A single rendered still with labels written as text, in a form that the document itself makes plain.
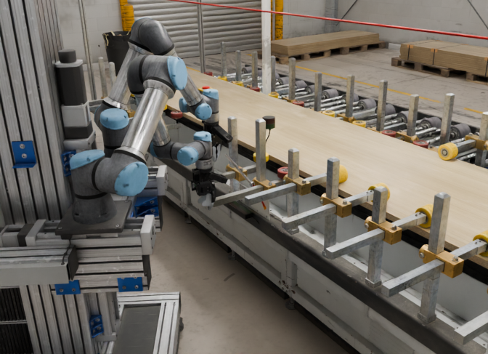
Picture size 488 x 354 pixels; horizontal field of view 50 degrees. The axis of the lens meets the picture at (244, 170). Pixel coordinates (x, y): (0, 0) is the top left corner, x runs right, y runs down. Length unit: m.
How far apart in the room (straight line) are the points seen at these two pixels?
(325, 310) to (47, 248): 1.50
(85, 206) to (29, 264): 0.26
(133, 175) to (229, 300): 1.60
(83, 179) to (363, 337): 1.55
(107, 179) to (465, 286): 1.31
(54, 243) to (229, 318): 1.38
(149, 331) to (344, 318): 0.96
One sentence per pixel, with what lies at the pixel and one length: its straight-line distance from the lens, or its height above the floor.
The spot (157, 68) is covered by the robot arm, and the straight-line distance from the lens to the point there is 1.89.
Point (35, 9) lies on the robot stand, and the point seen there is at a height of 1.73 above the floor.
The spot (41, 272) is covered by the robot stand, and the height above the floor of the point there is 0.93.
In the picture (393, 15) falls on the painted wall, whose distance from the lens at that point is 11.47.
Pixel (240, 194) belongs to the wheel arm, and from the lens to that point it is 2.41.
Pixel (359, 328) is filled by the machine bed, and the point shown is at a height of 0.20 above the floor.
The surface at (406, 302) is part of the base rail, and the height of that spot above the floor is 0.70.
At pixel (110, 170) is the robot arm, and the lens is 1.74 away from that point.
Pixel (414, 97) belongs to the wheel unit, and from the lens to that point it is 3.16.
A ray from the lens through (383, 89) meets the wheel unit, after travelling 3.31.
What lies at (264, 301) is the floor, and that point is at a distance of 3.16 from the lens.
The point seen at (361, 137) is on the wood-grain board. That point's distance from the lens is 3.06.
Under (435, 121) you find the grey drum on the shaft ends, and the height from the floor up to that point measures 0.84.
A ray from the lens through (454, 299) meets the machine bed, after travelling 2.15.
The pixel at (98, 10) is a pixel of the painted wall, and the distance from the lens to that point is 10.06.
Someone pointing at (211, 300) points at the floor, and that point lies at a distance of 3.18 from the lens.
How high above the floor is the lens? 1.87
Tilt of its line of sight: 22 degrees down
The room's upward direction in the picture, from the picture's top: 1 degrees counter-clockwise
